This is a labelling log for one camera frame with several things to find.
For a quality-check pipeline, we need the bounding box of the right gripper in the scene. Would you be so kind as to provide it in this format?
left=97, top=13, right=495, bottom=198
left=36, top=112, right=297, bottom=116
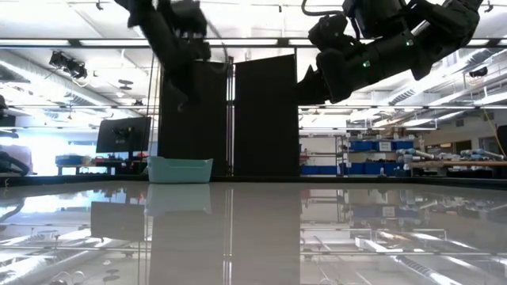
left=296, top=49, right=364, bottom=106

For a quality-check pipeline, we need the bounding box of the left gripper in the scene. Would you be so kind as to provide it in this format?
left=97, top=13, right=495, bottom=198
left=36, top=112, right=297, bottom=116
left=168, top=37, right=212, bottom=112

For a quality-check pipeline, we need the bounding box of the black partition panel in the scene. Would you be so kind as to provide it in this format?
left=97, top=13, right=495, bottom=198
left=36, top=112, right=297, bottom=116
left=233, top=54, right=301, bottom=178
left=157, top=59, right=232, bottom=178

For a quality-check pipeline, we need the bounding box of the metal shelf rack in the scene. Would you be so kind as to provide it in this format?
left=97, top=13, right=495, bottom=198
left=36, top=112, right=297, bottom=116
left=335, top=134, right=417, bottom=178

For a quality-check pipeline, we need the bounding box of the black background monitor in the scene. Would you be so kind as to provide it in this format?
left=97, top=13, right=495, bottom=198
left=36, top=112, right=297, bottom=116
left=95, top=116, right=153, bottom=155

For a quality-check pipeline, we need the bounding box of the teal plastic bin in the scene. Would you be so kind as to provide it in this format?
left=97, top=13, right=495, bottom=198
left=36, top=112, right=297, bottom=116
left=147, top=155, right=214, bottom=184

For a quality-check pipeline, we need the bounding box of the dark background desk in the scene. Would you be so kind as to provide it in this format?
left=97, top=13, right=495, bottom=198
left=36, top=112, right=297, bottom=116
left=55, top=160, right=146, bottom=177

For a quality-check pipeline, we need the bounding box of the blue box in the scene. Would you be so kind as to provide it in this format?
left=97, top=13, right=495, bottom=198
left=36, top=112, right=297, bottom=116
left=54, top=154, right=86, bottom=167

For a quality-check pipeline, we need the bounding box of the wooden background table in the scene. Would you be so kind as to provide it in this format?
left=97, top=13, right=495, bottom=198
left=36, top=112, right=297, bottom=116
left=410, top=159, right=507, bottom=169

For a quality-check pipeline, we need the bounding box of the overhead frame rail with lights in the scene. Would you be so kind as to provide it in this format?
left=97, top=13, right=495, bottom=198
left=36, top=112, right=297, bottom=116
left=0, top=36, right=507, bottom=50

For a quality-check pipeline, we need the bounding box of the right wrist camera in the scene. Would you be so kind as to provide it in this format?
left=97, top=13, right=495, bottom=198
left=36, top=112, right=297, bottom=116
left=307, top=13, right=354, bottom=53

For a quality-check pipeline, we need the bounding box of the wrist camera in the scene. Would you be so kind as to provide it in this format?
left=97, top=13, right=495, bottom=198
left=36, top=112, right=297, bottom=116
left=166, top=0, right=210, bottom=39
left=307, top=13, right=354, bottom=53

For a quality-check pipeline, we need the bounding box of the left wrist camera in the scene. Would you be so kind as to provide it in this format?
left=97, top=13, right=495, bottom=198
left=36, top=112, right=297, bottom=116
left=166, top=0, right=210, bottom=39

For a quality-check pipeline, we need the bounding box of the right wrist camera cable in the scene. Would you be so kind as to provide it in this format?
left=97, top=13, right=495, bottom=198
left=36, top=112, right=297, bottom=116
left=300, top=0, right=349, bottom=17

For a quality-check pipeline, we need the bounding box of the black rail mounted camera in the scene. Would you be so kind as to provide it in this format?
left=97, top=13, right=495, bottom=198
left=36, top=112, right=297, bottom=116
left=48, top=50, right=89, bottom=81

